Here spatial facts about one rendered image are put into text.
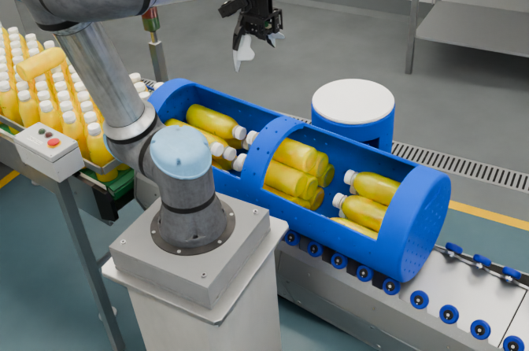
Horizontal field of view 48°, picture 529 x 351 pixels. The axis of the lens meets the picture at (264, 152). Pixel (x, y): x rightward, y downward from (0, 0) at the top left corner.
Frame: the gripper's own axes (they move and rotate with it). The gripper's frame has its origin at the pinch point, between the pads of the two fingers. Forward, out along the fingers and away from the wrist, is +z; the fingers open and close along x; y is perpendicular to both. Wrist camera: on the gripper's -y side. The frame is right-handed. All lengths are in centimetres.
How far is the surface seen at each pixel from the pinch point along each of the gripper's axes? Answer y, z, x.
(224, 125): -16.2, 28.2, 2.3
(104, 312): -60, 113, -33
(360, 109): 6, 38, 44
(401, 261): 51, 31, -14
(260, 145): 6.5, 19.9, -8.0
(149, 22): -79, 22, 32
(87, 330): -81, 141, -34
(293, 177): 16.1, 26.7, -7.2
